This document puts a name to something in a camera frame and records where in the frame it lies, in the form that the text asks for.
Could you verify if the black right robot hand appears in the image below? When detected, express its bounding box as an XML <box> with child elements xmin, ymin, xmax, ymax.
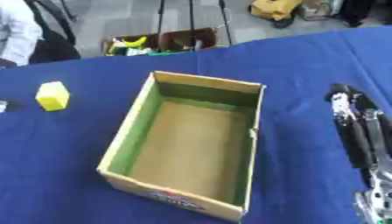
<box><xmin>325</xmin><ymin>83</ymin><xmax>392</xmax><ymax>187</ymax></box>

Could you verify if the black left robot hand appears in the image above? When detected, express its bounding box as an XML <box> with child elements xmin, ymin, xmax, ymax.
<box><xmin>0</xmin><ymin>99</ymin><xmax>24</xmax><ymax>114</ymax></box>

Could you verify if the cardboard box of toys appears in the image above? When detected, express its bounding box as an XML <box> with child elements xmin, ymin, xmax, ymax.
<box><xmin>101</xmin><ymin>27</ymin><xmax>222</xmax><ymax>57</ymax></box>

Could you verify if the tan cardboard box green inside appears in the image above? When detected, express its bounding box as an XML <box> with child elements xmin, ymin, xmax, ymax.
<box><xmin>94</xmin><ymin>70</ymin><xmax>269</xmax><ymax>224</ymax></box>

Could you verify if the yellow block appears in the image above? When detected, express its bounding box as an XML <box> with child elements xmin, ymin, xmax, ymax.
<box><xmin>33</xmin><ymin>80</ymin><xmax>73</xmax><ymax>112</ymax></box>

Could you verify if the person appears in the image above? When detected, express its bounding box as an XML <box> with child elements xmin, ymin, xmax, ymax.
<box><xmin>0</xmin><ymin>0</ymin><xmax>45</xmax><ymax>68</ymax></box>

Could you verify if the yellow bag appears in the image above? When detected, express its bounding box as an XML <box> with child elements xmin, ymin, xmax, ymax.
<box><xmin>248</xmin><ymin>0</ymin><xmax>304</xmax><ymax>22</ymax></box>

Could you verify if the black tripod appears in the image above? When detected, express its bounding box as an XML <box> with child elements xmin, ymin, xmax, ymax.
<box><xmin>154</xmin><ymin>0</ymin><xmax>235</xmax><ymax>53</ymax></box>

